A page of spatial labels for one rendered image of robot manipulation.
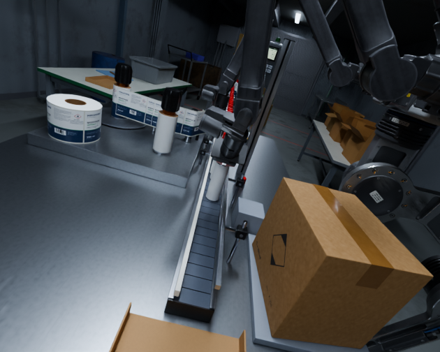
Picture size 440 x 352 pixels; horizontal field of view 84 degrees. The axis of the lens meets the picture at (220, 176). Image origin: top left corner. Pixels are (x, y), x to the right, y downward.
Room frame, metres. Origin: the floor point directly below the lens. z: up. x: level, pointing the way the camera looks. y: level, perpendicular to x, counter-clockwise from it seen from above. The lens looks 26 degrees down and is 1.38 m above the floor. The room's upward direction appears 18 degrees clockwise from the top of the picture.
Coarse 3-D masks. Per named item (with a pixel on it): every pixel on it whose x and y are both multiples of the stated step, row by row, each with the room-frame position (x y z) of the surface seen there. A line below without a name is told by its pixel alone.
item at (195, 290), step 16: (208, 176) 0.97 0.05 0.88; (208, 208) 0.73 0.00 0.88; (208, 224) 0.64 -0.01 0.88; (192, 240) 0.55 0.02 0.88; (208, 240) 0.57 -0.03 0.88; (192, 256) 0.49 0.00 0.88; (208, 256) 0.51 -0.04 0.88; (192, 272) 0.44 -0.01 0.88; (208, 272) 0.45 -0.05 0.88; (192, 288) 0.39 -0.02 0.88; (208, 288) 0.41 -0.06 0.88; (192, 304) 0.36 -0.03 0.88; (208, 304) 0.37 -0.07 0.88
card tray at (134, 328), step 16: (128, 320) 0.31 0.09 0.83; (144, 320) 0.32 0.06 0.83; (160, 320) 0.33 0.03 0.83; (128, 336) 0.28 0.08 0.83; (144, 336) 0.29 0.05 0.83; (160, 336) 0.30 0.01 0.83; (176, 336) 0.31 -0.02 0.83; (192, 336) 0.32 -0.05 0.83; (208, 336) 0.33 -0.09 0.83; (224, 336) 0.34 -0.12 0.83; (240, 336) 0.34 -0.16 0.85
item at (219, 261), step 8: (224, 184) 0.80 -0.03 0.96; (224, 192) 0.74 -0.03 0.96; (224, 200) 0.68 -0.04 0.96; (224, 208) 0.64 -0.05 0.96; (224, 216) 0.60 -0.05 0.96; (224, 224) 0.56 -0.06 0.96; (224, 232) 0.53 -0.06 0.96; (216, 272) 0.39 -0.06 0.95; (216, 280) 0.37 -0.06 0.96; (216, 288) 0.36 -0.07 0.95
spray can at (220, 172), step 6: (216, 162) 0.80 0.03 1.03; (216, 168) 0.79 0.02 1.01; (222, 168) 0.78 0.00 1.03; (228, 168) 0.80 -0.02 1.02; (216, 174) 0.78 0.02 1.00; (222, 174) 0.78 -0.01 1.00; (210, 180) 0.80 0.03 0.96; (216, 180) 0.78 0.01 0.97; (222, 180) 0.79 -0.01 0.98; (210, 186) 0.79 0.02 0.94; (216, 186) 0.78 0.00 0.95; (222, 186) 0.80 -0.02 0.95; (210, 192) 0.78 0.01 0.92; (216, 192) 0.78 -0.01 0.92; (210, 198) 0.78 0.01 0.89; (216, 198) 0.79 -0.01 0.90
